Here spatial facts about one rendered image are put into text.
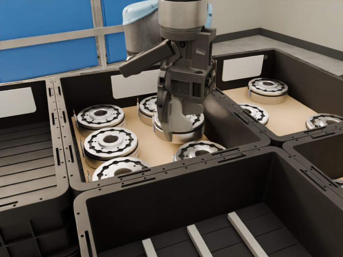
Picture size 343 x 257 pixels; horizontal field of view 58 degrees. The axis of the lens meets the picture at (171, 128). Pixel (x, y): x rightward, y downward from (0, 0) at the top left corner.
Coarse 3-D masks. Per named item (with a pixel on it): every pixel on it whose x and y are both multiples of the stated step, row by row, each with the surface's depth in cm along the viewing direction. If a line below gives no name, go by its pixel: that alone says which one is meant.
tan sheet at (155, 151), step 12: (132, 108) 78; (72, 120) 72; (132, 120) 72; (144, 132) 68; (144, 144) 64; (156, 144) 64; (168, 144) 64; (180, 144) 64; (144, 156) 61; (156, 156) 61; (168, 156) 61; (84, 168) 57
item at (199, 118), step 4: (156, 112) 64; (156, 116) 63; (192, 116) 63; (196, 116) 63; (200, 116) 63; (156, 120) 61; (192, 120) 61; (196, 120) 62; (200, 120) 61; (192, 124) 61; (196, 124) 60; (200, 124) 60; (192, 128) 59; (196, 128) 60
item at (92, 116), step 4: (96, 108) 70; (100, 108) 70; (104, 108) 70; (92, 112) 68; (96, 112) 69; (108, 112) 68; (92, 116) 66; (96, 116) 66; (100, 116) 66; (104, 116) 66; (108, 116) 67
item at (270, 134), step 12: (264, 48) 86; (276, 48) 86; (300, 60) 78; (324, 72) 71; (228, 96) 60; (240, 108) 56; (252, 120) 52; (264, 132) 49; (300, 132) 49; (312, 132) 49; (276, 144) 48
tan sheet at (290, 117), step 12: (240, 96) 83; (288, 96) 83; (264, 108) 78; (276, 108) 78; (288, 108) 78; (300, 108) 78; (276, 120) 72; (288, 120) 72; (300, 120) 72; (276, 132) 68; (288, 132) 68
